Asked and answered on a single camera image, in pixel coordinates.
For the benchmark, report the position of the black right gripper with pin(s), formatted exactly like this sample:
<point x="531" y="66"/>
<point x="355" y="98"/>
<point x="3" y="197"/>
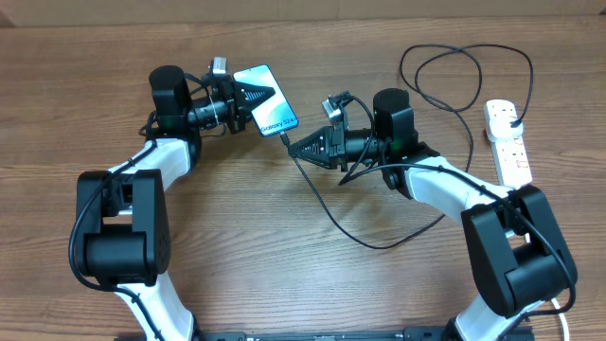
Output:
<point x="333" y="144"/>

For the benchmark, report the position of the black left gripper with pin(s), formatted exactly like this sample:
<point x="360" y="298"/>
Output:
<point x="236" y="95"/>

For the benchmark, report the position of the Galaxy smartphone with blue screen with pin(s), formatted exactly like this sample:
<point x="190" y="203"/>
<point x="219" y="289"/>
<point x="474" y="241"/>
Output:
<point x="275" y="115"/>

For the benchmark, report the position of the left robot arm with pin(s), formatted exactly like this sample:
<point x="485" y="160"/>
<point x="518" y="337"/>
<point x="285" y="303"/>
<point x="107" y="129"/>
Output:
<point x="120" y="240"/>

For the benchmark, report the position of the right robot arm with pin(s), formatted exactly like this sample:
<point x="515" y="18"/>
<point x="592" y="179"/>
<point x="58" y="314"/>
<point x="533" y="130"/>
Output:
<point x="518" y="255"/>

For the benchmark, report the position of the white charger plug adapter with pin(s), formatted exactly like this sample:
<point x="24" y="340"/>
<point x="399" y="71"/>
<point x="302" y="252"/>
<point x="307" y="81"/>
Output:
<point x="501" y="129"/>

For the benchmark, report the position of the white power strip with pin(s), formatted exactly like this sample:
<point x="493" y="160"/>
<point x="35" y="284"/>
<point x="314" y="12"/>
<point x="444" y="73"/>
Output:
<point x="510" y="157"/>

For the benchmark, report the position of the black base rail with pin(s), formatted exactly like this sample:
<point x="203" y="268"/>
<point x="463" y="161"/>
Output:
<point x="322" y="336"/>

